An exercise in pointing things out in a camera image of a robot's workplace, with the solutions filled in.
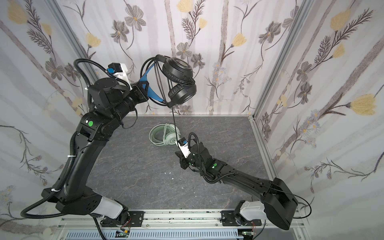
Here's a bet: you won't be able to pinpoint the green white headphones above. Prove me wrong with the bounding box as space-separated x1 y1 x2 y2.
149 123 181 146

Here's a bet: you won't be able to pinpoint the black blue headphones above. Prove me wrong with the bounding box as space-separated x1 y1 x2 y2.
139 55 197 108

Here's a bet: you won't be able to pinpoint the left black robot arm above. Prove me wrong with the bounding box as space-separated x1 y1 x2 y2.
42 78 150 219

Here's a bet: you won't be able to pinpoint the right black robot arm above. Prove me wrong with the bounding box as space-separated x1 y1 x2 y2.
175 138 298 230

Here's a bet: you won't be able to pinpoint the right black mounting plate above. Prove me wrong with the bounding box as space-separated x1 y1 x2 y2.
220 210 239 227

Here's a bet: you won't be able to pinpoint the black mounting plate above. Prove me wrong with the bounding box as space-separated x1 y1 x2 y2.
126 211 145 228
220 210 239 227

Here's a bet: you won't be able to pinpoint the left black corrugated conduit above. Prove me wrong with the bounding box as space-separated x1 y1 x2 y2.
20 59 139 228

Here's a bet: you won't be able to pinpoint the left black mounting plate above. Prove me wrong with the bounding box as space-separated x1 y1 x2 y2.
126 211 145 228

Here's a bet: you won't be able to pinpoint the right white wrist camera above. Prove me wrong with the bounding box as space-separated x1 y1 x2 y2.
177 138 191 158

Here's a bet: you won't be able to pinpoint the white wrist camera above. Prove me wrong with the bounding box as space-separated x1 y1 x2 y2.
107 63 132 89
177 138 191 158

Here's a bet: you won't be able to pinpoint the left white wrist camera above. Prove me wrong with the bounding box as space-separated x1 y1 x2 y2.
107 63 132 89

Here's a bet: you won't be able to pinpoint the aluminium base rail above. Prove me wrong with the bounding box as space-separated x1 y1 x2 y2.
58 209 305 230

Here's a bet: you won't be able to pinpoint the white slotted cable duct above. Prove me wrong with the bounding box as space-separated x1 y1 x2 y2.
64 229 244 240

